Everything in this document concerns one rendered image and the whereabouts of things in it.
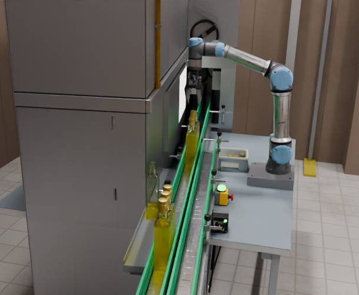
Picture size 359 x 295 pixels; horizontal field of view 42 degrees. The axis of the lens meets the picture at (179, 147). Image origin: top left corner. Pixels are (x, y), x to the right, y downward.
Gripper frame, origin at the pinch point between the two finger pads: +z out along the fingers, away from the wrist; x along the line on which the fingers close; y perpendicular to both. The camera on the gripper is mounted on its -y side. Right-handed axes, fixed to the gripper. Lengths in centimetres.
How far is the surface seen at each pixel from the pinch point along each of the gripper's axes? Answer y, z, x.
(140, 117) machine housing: -60, -8, 19
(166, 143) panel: -13.4, 19.9, 13.3
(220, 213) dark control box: -54, 39, -19
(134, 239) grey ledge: -90, 35, 15
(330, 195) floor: 154, 123, -119
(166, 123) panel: -13.4, 8.4, 13.1
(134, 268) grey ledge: -108, 36, 12
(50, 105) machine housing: -60, -12, 59
